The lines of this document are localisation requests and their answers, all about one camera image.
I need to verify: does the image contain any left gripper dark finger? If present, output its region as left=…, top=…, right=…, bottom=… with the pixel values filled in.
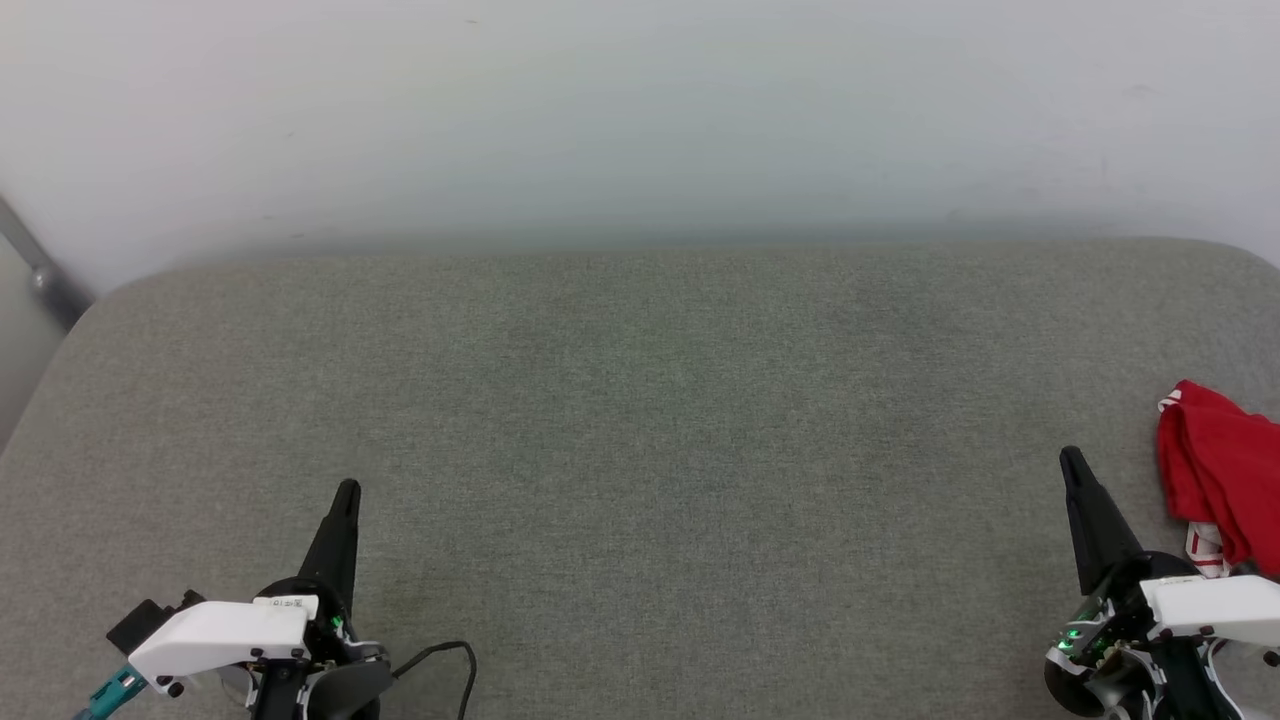
left=298, top=479, right=363, bottom=617

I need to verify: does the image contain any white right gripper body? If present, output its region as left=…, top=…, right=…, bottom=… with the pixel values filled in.
left=1046, top=551, right=1280, bottom=667

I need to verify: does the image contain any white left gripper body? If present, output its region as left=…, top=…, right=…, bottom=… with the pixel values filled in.
left=128, top=577, right=387, bottom=692

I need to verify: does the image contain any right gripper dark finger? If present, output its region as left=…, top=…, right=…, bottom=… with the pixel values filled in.
left=1059, top=446, right=1147, bottom=597

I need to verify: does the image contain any red basketball jersey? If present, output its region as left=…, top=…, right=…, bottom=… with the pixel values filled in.
left=1157, top=380, right=1280, bottom=581

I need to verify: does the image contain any grey fabric sofa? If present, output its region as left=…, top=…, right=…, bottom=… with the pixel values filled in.
left=0, top=237, right=1280, bottom=720

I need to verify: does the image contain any grey metal bar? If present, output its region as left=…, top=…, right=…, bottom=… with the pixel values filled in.
left=0, top=195, right=96, bottom=333

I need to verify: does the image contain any teal left cable connector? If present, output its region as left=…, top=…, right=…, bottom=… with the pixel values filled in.
left=75, top=665, right=148, bottom=720

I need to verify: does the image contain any thin black cable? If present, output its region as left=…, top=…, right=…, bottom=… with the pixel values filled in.
left=390, top=640, right=478, bottom=720

